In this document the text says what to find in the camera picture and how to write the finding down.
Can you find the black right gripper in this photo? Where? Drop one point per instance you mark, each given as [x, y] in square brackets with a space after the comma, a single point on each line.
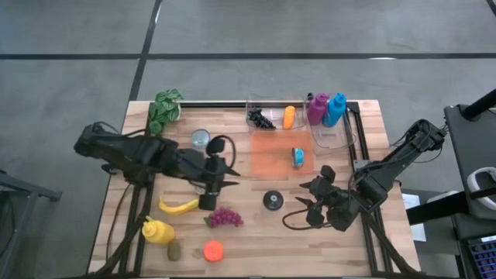
[337, 207]

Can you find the backlit keyboard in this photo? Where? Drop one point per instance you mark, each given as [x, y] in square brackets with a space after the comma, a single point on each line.
[484, 257]

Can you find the black equipment cart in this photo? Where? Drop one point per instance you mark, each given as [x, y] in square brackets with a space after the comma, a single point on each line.
[472, 147]

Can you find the black aluminium rig frame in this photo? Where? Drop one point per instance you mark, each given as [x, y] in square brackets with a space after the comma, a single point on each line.
[232, 104]

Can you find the blue squeeze bottle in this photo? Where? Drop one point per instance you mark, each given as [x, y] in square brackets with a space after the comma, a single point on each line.
[334, 112]

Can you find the magenta squeeze bottle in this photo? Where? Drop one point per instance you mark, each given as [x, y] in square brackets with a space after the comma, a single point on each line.
[317, 110]

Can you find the yellow toy banana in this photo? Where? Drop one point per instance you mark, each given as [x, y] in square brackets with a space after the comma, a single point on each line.
[178, 209]

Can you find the white headset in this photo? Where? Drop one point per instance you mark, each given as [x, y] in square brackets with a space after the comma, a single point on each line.
[472, 182]

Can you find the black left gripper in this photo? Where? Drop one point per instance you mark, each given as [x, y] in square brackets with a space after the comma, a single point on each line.
[201, 170]

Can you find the yellow mustard squeeze bottle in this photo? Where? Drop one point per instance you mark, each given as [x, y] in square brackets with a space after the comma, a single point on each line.
[159, 232]

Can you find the red toy grape bunch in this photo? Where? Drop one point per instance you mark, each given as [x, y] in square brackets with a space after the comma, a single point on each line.
[224, 217]

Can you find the dark purple toy grape bunch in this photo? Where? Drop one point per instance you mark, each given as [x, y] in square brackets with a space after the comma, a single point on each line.
[260, 119]

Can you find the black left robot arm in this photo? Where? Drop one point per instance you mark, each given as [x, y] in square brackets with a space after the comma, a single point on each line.
[131, 153]

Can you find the brown toy kiwi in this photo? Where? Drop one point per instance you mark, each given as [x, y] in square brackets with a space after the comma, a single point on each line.
[174, 252]

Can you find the grey metal stand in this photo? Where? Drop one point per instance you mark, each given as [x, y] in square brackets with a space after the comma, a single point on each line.
[23, 188]

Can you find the white paper sheet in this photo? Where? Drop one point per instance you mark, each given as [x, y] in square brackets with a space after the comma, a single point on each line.
[410, 201]

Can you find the orange yellow toy food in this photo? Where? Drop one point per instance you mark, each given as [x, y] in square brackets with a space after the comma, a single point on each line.
[289, 116]

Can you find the orange round toy fruit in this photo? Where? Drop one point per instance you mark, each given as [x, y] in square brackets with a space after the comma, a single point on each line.
[213, 251]

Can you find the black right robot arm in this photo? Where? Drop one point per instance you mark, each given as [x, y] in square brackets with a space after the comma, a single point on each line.
[387, 170]

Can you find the clear bottle with black lid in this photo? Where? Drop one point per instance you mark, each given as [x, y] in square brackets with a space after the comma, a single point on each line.
[273, 200]

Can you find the clear plastic bin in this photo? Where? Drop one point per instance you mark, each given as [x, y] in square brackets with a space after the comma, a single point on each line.
[275, 112]
[333, 135]

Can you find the green potted plant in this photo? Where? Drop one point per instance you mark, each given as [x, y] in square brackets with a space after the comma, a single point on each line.
[166, 108]

